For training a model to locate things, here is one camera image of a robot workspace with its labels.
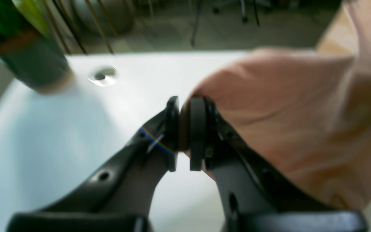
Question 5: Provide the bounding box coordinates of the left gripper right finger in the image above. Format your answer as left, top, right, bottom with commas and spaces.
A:
188, 97, 368, 232

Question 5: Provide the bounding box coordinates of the green potted plant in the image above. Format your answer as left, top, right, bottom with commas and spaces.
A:
0, 0, 51, 42

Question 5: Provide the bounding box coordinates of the silver table grommet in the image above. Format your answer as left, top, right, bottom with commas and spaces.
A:
87, 66, 119, 87

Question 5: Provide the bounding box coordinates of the grey plant pot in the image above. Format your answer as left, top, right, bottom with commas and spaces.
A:
0, 28, 71, 93

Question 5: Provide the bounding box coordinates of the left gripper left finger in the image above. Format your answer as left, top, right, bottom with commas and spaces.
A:
6, 96, 179, 232

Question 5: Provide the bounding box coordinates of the peach T-shirt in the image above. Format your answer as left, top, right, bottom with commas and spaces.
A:
190, 0, 371, 210

